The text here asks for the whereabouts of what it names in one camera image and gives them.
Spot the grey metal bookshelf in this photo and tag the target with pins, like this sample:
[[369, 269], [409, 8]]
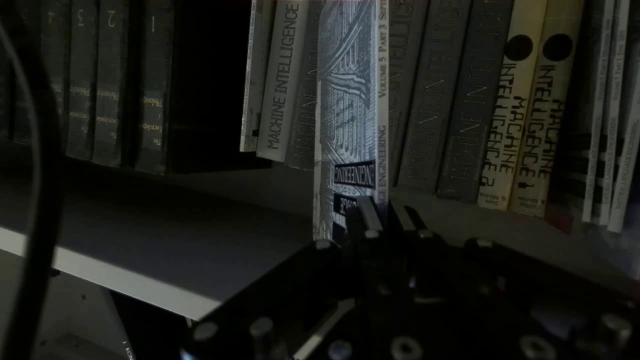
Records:
[[254, 286]]

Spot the thin white journal booklets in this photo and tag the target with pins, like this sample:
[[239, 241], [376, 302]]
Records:
[[606, 54]]

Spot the white patterned journal booklet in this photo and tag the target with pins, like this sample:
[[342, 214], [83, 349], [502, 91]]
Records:
[[352, 111]]

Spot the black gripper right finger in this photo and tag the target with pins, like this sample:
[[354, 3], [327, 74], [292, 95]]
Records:
[[409, 219]]

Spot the dark book row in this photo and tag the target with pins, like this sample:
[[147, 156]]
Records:
[[110, 70]]

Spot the white Machine Intelligence paperback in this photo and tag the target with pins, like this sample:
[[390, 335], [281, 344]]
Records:
[[283, 74]]

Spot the cream machine intelligence book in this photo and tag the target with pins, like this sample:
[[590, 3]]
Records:
[[547, 107], [513, 98]]

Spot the grey machine intelligence volume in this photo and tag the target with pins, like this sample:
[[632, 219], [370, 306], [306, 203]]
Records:
[[475, 96], [433, 93]]

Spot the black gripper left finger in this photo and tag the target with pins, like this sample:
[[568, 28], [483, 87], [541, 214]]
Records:
[[365, 220]]

